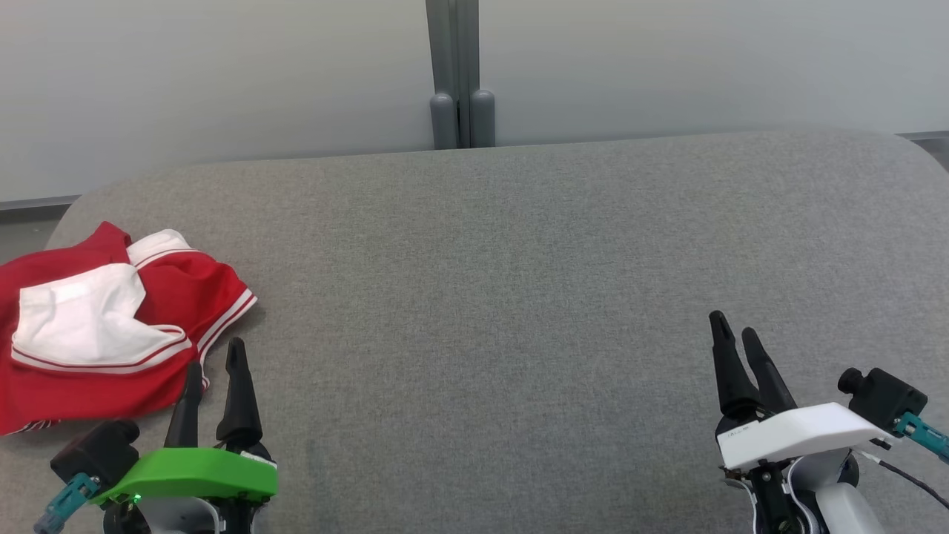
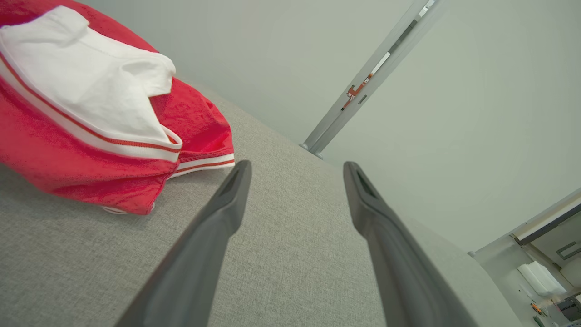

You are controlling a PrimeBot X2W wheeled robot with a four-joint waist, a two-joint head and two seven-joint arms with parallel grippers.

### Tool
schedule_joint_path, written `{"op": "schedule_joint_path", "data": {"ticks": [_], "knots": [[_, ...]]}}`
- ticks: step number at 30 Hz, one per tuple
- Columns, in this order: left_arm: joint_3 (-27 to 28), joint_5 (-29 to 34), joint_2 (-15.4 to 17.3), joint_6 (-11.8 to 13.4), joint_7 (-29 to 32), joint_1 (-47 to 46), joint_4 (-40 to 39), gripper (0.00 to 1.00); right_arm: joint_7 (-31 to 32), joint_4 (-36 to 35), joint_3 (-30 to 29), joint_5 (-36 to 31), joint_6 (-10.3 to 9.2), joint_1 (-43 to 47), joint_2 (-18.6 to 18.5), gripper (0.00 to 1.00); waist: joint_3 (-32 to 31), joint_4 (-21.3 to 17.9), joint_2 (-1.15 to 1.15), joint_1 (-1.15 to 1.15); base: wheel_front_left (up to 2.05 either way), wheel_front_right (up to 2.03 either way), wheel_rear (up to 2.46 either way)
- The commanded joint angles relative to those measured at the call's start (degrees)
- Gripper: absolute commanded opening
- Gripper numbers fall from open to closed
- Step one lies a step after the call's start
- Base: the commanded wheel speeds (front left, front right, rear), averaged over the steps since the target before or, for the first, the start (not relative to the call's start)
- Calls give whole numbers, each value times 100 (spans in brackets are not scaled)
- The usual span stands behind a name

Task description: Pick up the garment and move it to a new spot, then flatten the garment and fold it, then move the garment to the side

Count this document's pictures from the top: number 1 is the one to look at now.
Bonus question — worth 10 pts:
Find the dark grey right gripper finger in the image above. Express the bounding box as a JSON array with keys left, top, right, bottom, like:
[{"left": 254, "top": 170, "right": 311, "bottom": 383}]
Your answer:
[
  {"left": 741, "top": 326, "right": 798, "bottom": 415},
  {"left": 709, "top": 310, "right": 765, "bottom": 421}
]

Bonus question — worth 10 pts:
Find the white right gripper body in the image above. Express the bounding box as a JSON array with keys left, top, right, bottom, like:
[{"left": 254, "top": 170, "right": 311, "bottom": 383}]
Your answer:
[{"left": 715, "top": 402, "right": 895, "bottom": 534}]

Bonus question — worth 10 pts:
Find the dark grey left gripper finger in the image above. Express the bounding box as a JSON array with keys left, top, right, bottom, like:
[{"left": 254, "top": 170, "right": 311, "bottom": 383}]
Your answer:
[
  {"left": 165, "top": 361, "right": 205, "bottom": 449},
  {"left": 215, "top": 337, "right": 272, "bottom": 458}
]

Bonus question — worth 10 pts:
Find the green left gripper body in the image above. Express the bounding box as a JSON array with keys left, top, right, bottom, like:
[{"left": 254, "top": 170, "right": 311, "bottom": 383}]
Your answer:
[{"left": 90, "top": 445, "right": 280, "bottom": 520}]

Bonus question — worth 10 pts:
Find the red and white jersey shirt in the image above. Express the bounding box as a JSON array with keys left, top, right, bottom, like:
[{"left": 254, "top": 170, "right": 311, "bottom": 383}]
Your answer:
[{"left": 0, "top": 221, "right": 259, "bottom": 437}]

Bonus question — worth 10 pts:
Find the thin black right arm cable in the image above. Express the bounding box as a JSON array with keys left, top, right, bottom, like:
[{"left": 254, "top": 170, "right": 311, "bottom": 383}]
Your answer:
[{"left": 853, "top": 447, "right": 949, "bottom": 512}]

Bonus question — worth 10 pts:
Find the teal plug right camera cable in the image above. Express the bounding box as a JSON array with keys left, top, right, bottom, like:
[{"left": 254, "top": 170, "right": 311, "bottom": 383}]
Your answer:
[{"left": 893, "top": 412, "right": 949, "bottom": 465}]

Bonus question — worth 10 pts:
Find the teal plug camera cable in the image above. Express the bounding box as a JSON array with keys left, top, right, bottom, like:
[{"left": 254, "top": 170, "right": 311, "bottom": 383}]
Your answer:
[
  {"left": 33, "top": 475, "right": 102, "bottom": 534},
  {"left": 893, "top": 412, "right": 949, "bottom": 465}
]

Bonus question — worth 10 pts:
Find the teal plug left camera cable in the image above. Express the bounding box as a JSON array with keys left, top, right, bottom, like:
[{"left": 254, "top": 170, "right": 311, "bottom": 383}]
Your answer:
[{"left": 33, "top": 475, "right": 102, "bottom": 534}]

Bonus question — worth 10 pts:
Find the dark grey wall base rail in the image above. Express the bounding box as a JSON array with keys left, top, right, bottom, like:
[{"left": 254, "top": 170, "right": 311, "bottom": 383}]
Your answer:
[{"left": 0, "top": 195, "right": 81, "bottom": 214}]

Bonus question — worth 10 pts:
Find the grey wall post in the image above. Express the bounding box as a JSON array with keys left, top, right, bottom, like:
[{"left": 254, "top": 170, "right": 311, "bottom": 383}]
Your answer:
[{"left": 425, "top": 0, "right": 496, "bottom": 150}]

